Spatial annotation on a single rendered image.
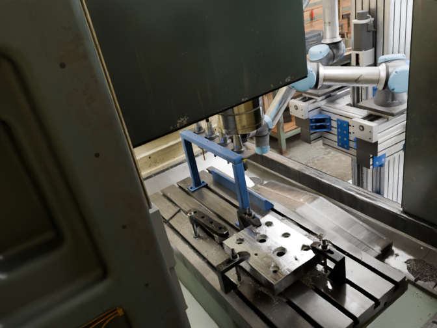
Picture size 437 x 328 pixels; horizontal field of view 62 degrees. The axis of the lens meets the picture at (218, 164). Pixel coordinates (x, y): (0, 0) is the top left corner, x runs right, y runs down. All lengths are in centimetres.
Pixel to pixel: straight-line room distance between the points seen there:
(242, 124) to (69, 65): 65
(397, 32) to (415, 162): 77
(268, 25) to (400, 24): 119
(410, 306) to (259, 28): 118
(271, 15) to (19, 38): 69
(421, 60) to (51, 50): 123
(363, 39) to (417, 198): 87
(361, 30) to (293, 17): 99
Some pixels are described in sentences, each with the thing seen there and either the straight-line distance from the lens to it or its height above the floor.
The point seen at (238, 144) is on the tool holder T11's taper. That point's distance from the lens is 149.
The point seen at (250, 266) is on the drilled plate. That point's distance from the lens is 129.
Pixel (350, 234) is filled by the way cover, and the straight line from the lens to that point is 179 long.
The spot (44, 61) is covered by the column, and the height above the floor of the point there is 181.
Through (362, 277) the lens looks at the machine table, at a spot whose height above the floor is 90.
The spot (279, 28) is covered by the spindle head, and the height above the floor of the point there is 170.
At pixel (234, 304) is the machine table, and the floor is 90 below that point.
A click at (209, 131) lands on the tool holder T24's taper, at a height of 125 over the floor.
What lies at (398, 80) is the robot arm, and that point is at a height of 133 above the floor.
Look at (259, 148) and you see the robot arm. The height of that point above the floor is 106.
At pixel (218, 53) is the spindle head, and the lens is 99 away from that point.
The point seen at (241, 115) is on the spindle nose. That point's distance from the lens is 113.
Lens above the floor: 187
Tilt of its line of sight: 27 degrees down
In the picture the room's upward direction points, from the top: 12 degrees counter-clockwise
